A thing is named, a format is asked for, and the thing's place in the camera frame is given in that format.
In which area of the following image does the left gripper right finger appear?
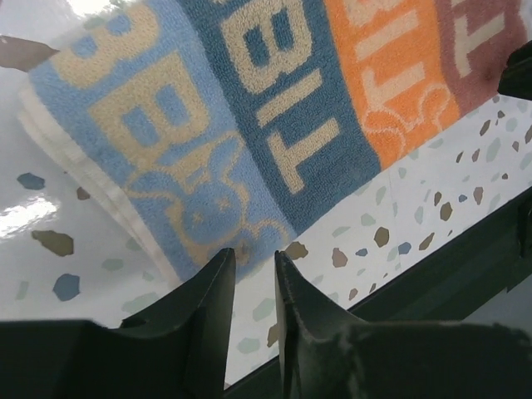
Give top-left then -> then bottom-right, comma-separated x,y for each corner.
274,251 -> 531,398

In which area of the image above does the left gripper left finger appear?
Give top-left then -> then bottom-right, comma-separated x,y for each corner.
1,249 -> 236,398

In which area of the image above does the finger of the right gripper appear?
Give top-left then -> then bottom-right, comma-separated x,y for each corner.
497,41 -> 532,100

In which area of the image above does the white orange patterned towel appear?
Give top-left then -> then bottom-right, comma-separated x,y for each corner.
20,1 -> 529,282

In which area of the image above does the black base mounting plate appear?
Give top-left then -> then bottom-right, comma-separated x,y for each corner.
226,193 -> 531,398

